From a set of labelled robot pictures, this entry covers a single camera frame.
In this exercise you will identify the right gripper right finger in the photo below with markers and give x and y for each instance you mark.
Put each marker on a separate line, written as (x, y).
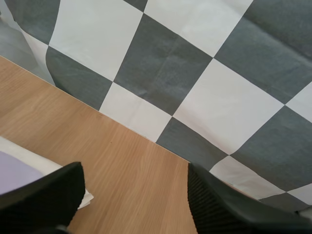
(224, 209)

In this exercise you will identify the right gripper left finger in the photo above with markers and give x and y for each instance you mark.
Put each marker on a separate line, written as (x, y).
(48, 197)

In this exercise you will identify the checked cloth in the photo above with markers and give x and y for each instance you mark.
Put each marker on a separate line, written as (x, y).
(195, 73)

